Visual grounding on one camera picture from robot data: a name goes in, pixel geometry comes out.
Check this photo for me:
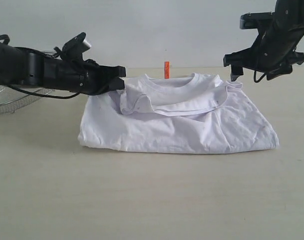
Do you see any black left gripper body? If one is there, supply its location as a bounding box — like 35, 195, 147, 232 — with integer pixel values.
41, 55, 109, 96

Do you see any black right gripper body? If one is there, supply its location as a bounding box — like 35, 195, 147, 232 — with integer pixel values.
251, 22, 304, 75

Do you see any white t-shirt red print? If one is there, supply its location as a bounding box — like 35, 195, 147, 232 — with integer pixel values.
78, 73, 279, 155

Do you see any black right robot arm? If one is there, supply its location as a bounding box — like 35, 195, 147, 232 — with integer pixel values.
223, 0, 304, 83

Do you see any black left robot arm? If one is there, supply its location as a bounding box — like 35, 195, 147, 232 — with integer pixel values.
0, 42, 126, 96

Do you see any orange shirt neck label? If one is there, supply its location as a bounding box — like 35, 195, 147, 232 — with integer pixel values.
164, 61, 170, 79

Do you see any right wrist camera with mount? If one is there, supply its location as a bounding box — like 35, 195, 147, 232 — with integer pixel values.
240, 12, 274, 31

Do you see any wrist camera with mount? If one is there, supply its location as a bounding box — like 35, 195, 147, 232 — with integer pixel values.
240, 12, 274, 31
54, 32, 91, 61

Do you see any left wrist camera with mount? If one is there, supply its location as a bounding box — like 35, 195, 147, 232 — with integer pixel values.
54, 32, 91, 61

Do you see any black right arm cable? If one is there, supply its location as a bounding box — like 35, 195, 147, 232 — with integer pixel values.
253, 29, 304, 83

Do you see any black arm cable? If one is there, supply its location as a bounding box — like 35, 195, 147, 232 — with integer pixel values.
253, 29, 304, 83
0, 33, 112, 100

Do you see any metal wire mesh basket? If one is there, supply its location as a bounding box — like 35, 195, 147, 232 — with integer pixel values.
0, 49, 57, 116

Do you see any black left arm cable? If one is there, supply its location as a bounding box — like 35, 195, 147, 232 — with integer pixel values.
0, 33, 112, 100

